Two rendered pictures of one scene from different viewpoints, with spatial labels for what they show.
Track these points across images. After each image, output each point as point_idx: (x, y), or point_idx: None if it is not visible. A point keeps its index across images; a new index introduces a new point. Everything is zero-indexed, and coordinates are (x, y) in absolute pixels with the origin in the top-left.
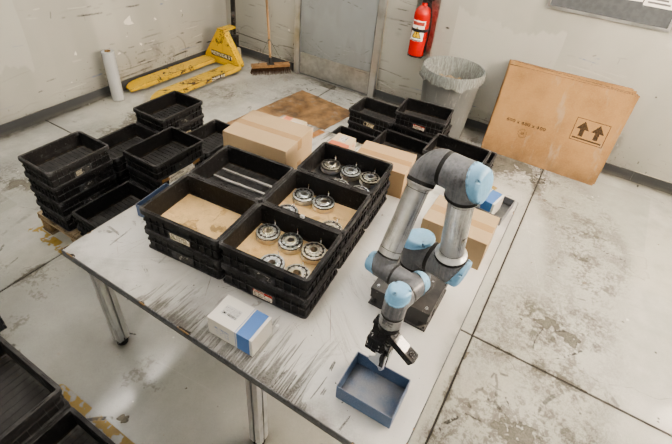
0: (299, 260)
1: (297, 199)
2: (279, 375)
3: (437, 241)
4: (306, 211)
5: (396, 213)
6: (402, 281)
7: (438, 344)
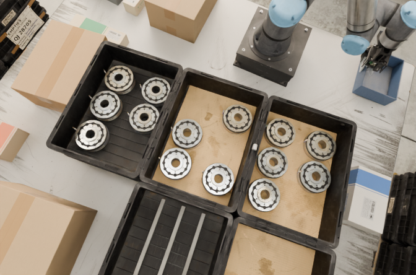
0: (290, 148)
1: (189, 169)
2: (382, 152)
3: (202, 18)
4: (202, 155)
5: None
6: (387, 13)
7: (311, 33)
